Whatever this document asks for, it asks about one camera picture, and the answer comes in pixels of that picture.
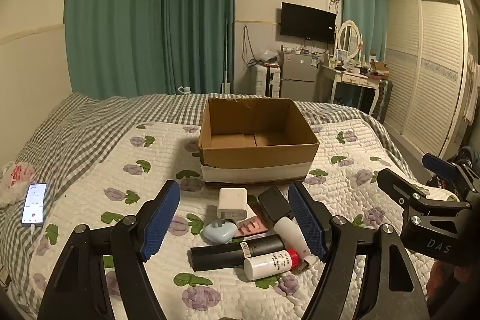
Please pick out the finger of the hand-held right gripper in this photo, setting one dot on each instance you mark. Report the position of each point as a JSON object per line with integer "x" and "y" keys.
{"x": 438, "y": 163}
{"x": 397, "y": 185}

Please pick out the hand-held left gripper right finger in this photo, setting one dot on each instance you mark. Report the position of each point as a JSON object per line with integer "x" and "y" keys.
{"x": 305, "y": 224}

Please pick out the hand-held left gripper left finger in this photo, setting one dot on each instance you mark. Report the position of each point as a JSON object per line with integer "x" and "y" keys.
{"x": 161, "y": 220}

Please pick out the pink comb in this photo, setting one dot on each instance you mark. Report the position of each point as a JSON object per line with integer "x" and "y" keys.
{"x": 254, "y": 226}

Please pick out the white bottle with red cap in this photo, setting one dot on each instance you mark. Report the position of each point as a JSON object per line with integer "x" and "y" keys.
{"x": 266, "y": 264}

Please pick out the light blue earbud case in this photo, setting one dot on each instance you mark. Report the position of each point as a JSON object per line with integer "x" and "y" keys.
{"x": 219, "y": 232}

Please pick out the black cylinder bottle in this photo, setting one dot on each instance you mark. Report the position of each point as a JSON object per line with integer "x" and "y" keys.
{"x": 221, "y": 255}

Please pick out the white charger plug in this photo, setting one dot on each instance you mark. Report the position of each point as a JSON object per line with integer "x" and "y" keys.
{"x": 232, "y": 202}

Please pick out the white floral quilt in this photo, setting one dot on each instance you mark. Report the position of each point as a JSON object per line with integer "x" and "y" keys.
{"x": 157, "y": 151}

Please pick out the hanging white towel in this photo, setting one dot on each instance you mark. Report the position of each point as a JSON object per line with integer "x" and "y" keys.
{"x": 470, "y": 87}

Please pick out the dark suitcase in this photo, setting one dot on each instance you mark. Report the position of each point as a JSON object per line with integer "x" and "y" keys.
{"x": 383, "y": 98}

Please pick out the white louvred wardrobe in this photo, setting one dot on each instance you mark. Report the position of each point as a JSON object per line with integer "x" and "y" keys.
{"x": 423, "y": 72}

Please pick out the small brown cardboard box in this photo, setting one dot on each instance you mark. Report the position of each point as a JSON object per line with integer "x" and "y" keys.
{"x": 379, "y": 67}

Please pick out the white dressing table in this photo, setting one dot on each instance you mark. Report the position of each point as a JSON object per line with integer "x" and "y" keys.
{"x": 350, "y": 79}

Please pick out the smartphone with lit screen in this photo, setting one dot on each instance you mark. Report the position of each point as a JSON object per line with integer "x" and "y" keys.
{"x": 34, "y": 203}

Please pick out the small grey fridge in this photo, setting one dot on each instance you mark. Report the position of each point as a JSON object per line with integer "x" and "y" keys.
{"x": 298, "y": 76}

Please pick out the white ribbed suitcase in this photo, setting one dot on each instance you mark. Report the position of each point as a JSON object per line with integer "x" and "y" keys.
{"x": 267, "y": 80}

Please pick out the white red plastic bag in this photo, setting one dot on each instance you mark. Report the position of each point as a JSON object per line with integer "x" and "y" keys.
{"x": 15, "y": 175}

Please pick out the white oval vanity mirror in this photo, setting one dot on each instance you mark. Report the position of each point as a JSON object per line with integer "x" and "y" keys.
{"x": 348, "y": 39}

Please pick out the white flat mop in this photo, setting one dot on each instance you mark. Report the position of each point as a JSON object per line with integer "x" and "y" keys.
{"x": 226, "y": 61}

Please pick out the clear plastic bag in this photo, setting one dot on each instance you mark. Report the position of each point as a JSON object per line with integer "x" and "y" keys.
{"x": 268, "y": 55}

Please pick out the light green window curtain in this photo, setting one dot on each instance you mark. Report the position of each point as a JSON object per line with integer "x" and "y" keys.
{"x": 362, "y": 5}

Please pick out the narrow green curtain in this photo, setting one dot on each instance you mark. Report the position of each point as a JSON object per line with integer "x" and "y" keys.
{"x": 198, "y": 20}

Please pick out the wide green curtain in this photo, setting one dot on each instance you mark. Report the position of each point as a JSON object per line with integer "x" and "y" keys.
{"x": 112, "y": 16}

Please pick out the black wall television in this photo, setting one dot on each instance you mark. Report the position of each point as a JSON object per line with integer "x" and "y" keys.
{"x": 307, "y": 23}

